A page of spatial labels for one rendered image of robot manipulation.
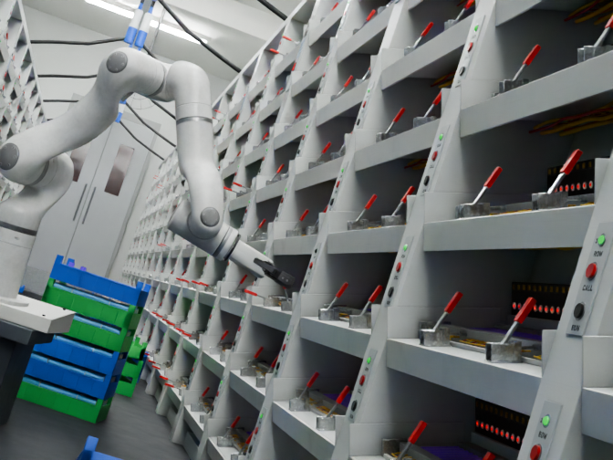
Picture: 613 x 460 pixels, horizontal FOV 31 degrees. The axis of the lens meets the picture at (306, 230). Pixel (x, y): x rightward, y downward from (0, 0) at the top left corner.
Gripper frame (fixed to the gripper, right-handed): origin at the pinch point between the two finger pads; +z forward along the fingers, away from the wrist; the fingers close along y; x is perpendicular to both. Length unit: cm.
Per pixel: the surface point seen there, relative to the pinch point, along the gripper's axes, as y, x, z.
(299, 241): -4.4, 10.5, -1.0
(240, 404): -43, -33, 14
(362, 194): 27.4, 23.1, 0.8
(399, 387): 97, -13, 8
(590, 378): 168, -6, 3
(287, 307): 1.0, -5.4, 3.9
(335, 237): 34.8, 10.6, -1.0
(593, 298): 165, 1, 1
